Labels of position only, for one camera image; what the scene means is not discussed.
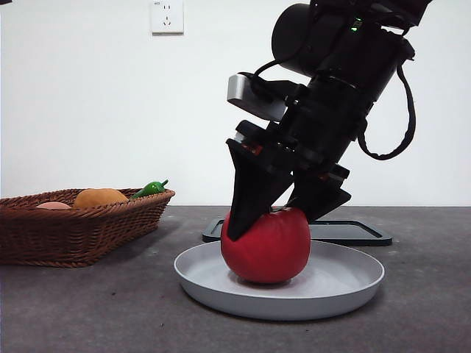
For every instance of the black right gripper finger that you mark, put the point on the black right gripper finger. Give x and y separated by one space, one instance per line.
320 198
254 195

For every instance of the red tomato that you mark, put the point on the red tomato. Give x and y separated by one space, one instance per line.
272 253

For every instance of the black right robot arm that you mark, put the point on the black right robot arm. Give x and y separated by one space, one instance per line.
349 73

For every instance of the dark rectangular tray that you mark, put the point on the dark rectangular tray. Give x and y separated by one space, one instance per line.
349 233

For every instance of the grey round plate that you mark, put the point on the grey round plate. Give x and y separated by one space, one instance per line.
331 287

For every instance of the green pepper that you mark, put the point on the green pepper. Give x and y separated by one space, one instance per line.
149 189

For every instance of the orange-yellow round fruit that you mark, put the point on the orange-yellow round fruit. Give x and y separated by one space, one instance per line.
97 198

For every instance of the brown wicker basket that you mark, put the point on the brown wicker basket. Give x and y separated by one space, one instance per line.
73 235

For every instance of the pale pink egg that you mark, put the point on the pale pink egg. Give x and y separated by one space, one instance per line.
53 206

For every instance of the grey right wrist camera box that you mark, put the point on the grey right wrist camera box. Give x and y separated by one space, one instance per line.
239 88

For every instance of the white wall socket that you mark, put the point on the white wall socket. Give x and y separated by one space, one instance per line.
167 18

